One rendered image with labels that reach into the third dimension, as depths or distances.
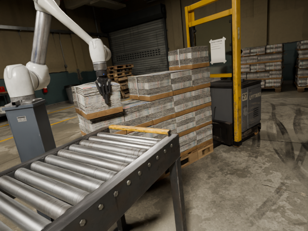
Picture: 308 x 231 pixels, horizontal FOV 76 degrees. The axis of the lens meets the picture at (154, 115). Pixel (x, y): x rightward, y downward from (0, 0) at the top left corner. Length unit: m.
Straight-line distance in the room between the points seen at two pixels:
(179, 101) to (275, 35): 6.31
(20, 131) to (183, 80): 1.48
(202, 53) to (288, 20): 5.95
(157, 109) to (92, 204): 1.39
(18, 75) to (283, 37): 7.54
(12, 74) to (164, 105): 1.24
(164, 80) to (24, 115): 1.18
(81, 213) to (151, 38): 9.11
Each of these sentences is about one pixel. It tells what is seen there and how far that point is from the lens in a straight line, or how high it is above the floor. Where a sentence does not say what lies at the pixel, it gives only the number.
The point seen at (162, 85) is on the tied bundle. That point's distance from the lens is 1.91.
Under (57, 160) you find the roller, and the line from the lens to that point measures 1.01.
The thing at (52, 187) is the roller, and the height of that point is 0.79.
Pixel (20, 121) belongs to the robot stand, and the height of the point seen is 0.89.
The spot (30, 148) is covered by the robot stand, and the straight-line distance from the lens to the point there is 1.69.
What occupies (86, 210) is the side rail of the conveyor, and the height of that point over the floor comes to 0.80.
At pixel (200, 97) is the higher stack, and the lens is 2.30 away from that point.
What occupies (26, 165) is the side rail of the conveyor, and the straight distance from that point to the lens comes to 1.06.
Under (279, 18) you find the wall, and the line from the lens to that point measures 8.10.
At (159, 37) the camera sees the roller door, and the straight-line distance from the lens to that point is 9.28.
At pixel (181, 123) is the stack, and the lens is 2.13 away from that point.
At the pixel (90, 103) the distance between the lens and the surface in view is 1.49.
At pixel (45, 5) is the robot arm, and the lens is 1.60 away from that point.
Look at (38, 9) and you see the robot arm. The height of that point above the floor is 1.63.
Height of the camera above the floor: 1.16
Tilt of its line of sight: 14 degrees down
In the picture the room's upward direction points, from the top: 7 degrees counter-clockwise
